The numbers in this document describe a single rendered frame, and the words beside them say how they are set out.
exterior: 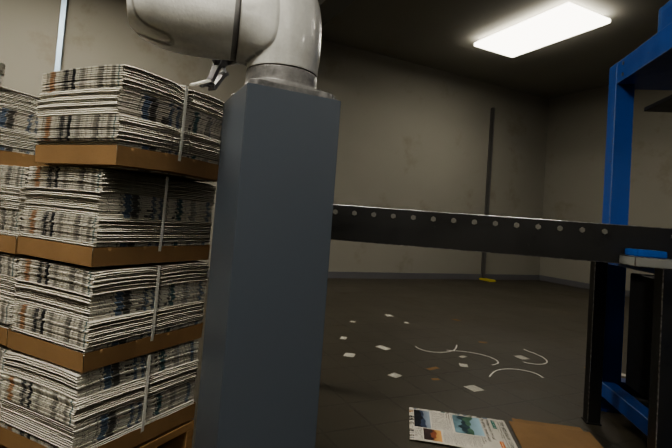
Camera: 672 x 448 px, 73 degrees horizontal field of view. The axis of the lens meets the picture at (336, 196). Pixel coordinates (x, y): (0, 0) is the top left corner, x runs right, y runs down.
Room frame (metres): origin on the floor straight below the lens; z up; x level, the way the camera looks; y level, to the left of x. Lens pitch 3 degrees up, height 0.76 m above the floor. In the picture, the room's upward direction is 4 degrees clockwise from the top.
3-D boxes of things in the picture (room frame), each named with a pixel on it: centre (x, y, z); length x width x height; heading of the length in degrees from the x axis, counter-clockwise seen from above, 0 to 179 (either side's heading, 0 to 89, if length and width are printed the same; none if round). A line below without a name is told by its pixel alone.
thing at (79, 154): (1.12, 0.58, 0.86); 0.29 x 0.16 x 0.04; 65
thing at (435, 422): (1.73, -0.52, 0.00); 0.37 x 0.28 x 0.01; 81
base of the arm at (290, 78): (0.99, 0.12, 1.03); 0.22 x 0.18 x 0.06; 116
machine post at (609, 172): (2.06, -1.27, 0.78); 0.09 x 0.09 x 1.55; 81
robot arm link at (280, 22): (0.98, 0.15, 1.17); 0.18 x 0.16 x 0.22; 105
